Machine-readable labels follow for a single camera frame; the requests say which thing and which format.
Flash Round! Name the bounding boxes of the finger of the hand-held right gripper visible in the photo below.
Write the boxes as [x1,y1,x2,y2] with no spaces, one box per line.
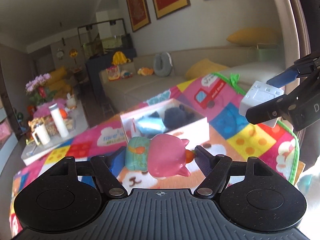
[245,69,320,132]
[266,52,320,87]

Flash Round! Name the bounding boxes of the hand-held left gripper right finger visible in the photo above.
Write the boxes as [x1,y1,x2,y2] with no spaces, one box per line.
[194,145,275,198]

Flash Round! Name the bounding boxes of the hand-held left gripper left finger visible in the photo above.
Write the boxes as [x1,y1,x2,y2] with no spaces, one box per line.
[47,146,128,198]

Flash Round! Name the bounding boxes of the white power adapter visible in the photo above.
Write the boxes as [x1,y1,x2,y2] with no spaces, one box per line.
[239,80,285,128]

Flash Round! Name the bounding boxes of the pink cardboard box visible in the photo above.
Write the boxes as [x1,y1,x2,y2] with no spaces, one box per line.
[120,98,210,144]

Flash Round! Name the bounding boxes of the pink pig figurine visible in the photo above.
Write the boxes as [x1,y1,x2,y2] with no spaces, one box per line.
[125,133,197,180]

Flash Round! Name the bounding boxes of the blue and white wipes packet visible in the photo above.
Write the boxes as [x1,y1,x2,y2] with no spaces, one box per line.
[137,117,165,133]

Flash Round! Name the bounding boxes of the black plush toy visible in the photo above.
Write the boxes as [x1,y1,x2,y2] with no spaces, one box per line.
[162,105,198,130]

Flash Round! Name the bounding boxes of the colourful printed play mat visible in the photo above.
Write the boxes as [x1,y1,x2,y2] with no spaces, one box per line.
[9,72,307,238]

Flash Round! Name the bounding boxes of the white coffee table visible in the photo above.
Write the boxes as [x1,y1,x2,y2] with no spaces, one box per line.
[21,100,89,167]

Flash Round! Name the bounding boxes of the white thermos bottle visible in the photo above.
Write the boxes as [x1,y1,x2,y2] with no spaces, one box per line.
[49,104,69,138]

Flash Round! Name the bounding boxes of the tissue box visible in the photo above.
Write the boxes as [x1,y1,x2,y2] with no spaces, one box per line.
[65,92,77,109]

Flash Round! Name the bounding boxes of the beige sofa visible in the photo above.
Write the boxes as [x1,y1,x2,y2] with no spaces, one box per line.
[99,44,300,115]

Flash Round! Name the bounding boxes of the colourful toy box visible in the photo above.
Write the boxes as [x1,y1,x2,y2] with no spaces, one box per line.
[106,65,120,82]

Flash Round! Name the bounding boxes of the pink cushion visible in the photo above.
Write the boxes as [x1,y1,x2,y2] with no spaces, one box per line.
[33,97,66,118]

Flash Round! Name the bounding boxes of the dark cabinet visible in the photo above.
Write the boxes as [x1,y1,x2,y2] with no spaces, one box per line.
[85,47,137,90]

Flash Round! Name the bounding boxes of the orange plush toy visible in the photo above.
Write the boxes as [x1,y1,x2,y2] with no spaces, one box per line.
[137,67,154,77]

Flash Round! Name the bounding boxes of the grey neck pillow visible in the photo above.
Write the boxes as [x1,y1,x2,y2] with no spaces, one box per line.
[153,52,173,77]

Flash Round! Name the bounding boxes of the yellow backpack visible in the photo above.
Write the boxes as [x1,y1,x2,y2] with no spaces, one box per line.
[112,51,130,65]

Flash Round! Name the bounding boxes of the yellow beanbag cushions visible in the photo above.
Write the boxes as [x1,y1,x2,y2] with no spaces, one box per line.
[47,66,73,95]

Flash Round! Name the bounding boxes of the pink potted flowers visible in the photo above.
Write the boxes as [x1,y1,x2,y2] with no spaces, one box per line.
[25,73,57,104]

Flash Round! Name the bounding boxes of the pink gift bag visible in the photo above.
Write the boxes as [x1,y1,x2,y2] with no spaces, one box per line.
[0,124,12,143]

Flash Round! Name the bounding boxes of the glass fish tank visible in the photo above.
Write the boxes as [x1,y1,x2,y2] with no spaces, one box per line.
[77,18,133,58]

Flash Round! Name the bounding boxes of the cream mug with handle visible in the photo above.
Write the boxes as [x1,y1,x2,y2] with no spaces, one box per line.
[31,124,50,145]

